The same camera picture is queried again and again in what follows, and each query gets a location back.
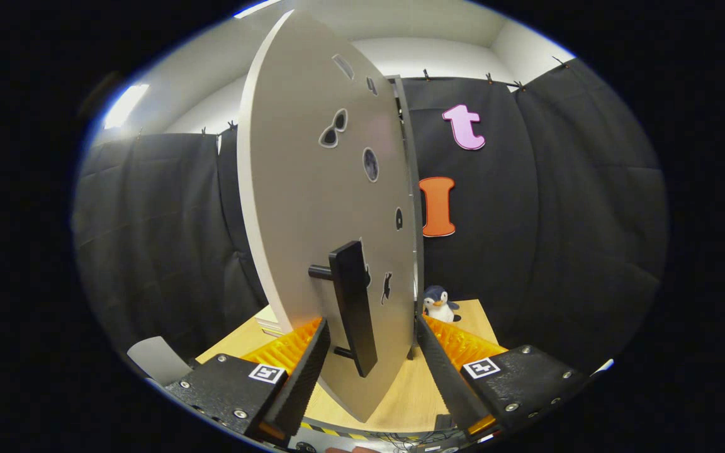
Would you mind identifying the black backdrop cloth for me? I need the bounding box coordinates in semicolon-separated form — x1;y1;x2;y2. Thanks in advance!
73;58;670;378

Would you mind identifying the long ceiling light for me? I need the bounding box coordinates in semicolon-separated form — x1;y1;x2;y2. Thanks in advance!
103;84;150;130
233;0;284;20

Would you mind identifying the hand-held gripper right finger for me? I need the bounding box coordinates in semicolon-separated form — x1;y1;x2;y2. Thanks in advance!
415;313;592;441

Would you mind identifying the penguin plush toy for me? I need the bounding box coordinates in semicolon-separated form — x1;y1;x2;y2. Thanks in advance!
422;285;462;323

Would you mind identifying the black yellow striped tape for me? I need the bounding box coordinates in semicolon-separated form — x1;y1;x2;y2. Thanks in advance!
300;420;458;442

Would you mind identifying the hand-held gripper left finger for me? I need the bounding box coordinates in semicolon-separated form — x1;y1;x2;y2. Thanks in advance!
164;318;332;444

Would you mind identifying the stack of books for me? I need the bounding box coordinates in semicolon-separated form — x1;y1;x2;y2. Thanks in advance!
254;305;288;337

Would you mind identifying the black door handle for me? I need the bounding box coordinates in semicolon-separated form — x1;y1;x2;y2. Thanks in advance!
308;240;379;378

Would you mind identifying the grey chair back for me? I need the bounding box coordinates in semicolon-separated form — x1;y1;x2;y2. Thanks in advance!
126;335;193;388

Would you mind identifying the dark grey shoe cabinet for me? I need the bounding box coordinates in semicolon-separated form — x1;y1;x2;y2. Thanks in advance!
388;74;426;361

